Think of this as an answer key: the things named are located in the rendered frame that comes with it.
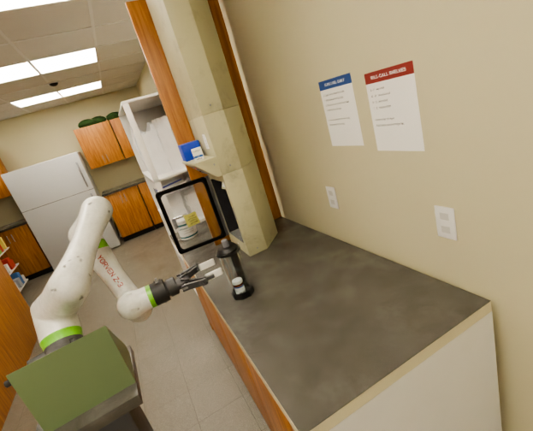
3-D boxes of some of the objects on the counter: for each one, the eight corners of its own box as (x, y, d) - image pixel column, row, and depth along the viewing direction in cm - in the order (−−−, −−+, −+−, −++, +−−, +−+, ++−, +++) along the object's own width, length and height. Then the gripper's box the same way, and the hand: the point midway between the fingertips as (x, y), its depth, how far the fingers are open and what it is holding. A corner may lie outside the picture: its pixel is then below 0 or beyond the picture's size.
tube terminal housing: (265, 226, 219) (228, 108, 195) (288, 238, 190) (248, 101, 166) (231, 241, 211) (187, 121, 186) (250, 256, 182) (202, 115, 158)
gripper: (168, 292, 122) (222, 267, 129) (160, 270, 144) (208, 250, 150) (174, 309, 125) (228, 283, 132) (167, 285, 146) (213, 263, 153)
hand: (214, 267), depth 140 cm, fingers open, 11 cm apart
